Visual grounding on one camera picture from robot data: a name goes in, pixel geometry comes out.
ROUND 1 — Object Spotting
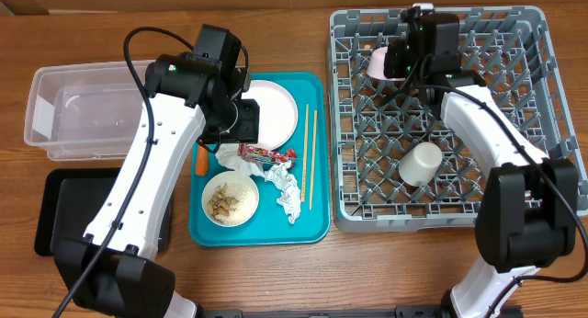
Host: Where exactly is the pink bowl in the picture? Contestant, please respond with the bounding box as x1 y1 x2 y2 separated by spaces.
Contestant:
367 47 405 82

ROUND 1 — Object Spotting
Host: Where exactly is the large pink plate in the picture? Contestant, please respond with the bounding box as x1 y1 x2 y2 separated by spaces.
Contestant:
243 80 299 150

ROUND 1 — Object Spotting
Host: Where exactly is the white cup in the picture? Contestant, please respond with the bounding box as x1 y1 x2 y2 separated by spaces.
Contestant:
399 142 443 187

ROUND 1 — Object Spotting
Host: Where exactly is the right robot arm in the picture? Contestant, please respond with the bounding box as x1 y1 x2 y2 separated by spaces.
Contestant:
383 4 587 317

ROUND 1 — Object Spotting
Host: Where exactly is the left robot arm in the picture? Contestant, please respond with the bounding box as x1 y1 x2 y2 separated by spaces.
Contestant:
54 25 260 317

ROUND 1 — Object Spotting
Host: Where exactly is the grey dishwasher rack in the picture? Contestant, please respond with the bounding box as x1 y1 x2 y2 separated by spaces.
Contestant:
328 6 584 233

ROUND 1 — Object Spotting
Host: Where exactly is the red snack wrapper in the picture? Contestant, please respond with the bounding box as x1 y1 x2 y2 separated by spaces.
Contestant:
238 143 298 165

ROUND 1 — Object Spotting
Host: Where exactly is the orange carrot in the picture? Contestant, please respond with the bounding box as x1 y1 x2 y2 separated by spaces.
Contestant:
194 145 209 176

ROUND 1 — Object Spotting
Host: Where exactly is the crumpled white tissue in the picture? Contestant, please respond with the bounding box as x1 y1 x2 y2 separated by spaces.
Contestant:
215 144 301 224

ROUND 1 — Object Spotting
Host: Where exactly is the left wooden chopstick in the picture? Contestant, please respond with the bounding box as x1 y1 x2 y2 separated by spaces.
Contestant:
300 104 310 203

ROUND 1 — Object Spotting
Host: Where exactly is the small bowl with food scraps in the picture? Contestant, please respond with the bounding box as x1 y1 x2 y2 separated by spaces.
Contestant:
201 171 259 228

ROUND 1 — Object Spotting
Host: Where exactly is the teal plastic tray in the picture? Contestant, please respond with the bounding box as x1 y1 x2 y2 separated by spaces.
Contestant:
188 72 331 247

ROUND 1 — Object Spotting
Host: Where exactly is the clear plastic bin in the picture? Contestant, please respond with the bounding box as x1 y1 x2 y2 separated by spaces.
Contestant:
24 62 142 161

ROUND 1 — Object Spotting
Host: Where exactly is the black plastic tray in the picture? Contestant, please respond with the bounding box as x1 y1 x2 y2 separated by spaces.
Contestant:
33 166 174 257

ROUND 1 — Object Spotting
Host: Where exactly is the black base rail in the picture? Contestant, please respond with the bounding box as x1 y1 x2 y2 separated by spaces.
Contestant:
197 304 525 318

